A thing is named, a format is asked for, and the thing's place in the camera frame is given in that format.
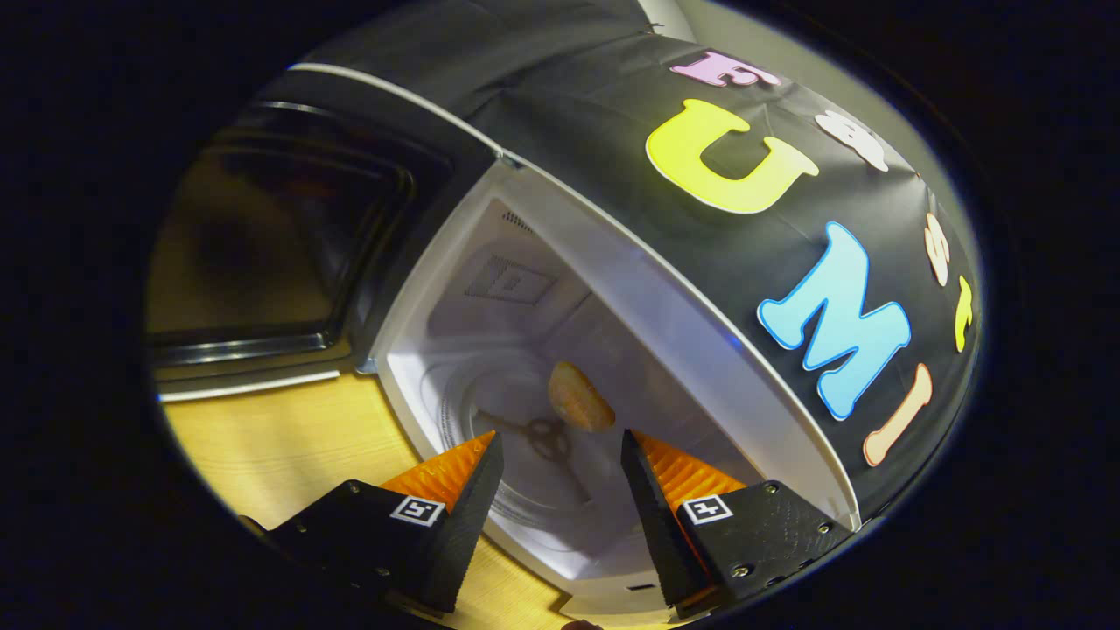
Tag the white microwave oven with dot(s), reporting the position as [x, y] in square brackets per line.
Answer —
[665, 306]

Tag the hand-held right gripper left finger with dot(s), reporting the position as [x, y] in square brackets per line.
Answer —
[464, 525]

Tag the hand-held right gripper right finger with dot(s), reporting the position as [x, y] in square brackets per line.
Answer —
[661, 525]

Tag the brown bread roll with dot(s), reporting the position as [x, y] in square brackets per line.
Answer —
[579, 398]

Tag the glass microwave turntable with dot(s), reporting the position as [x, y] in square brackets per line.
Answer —
[490, 389]

